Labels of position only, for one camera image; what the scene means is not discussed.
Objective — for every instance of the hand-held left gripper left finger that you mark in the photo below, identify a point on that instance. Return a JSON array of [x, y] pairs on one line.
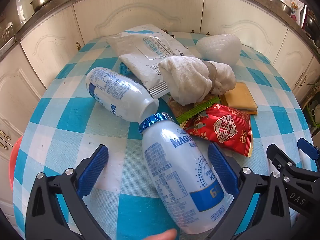
[[92, 172]]

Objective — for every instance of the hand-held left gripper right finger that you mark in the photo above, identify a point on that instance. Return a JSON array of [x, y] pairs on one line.
[[222, 170]]

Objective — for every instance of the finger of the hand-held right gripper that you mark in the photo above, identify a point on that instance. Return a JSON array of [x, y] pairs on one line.
[[308, 148], [277, 156]]

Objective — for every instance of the white bottle blue foil cap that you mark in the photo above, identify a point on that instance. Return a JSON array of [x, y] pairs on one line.
[[175, 170]]

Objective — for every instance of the red plastic basin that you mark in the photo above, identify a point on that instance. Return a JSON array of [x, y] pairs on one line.
[[13, 165]]

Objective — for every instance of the person's left hand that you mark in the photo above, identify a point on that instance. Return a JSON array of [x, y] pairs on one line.
[[163, 235]]

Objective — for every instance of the red snack packet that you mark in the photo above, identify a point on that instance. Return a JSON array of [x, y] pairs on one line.
[[225, 130]]

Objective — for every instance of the blue checked tablecloth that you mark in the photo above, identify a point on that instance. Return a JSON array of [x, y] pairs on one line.
[[75, 130]]

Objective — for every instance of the green snack packet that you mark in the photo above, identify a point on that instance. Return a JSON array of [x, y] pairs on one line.
[[197, 110]]

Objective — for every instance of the open white plastic bottle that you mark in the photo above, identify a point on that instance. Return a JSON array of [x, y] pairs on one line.
[[112, 90]]

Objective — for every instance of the white cabinet door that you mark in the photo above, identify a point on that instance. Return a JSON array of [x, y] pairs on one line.
[[137, 10], [292, 55], [245, 22], [20, 92], [50, 45]]

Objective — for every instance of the white cloth bundle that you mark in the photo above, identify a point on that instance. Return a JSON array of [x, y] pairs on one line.
[[185, 77]]

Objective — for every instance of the white crinkled plastic bag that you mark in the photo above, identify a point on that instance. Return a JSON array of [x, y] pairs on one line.
[[220, 47]]

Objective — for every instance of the large white plastic pouch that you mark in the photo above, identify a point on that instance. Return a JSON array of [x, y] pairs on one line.
[[140, 55]]

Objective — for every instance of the steel bowl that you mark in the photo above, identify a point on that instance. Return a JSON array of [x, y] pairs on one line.
[[277, 5]]

